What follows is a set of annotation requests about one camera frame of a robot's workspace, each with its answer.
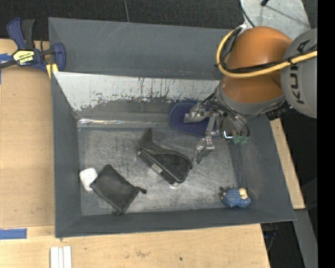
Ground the blue toy animal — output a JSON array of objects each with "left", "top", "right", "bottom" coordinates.
[{"left": 219, "top": 186, "right": 252, "bottom": 209}]

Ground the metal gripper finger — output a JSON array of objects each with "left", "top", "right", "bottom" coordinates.
[
  {"left": 183, "top": 103, "right": 205, "bottom": 123},
  {"left": 193, "top": 136, "right": 216, "bottom": 165}
]

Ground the white rounded block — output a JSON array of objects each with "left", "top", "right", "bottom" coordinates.
[{"left": 79, "top": 167, "right": 98, "bottom": 193}]

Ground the black high-heeled shoe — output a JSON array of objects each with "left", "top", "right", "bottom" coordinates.
[{"left": 136, "top": 128, "right": 195, "bottom": 189}]

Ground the black cloth pouch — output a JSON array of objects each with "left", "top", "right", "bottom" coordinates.
[{"left": 89, "top": 164, "right": 147, "bottom": 216}]

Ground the grey metal bin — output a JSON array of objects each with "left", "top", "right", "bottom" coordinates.
[{"left": 47, "top": 17, "right": 297, "bottom": 238}]

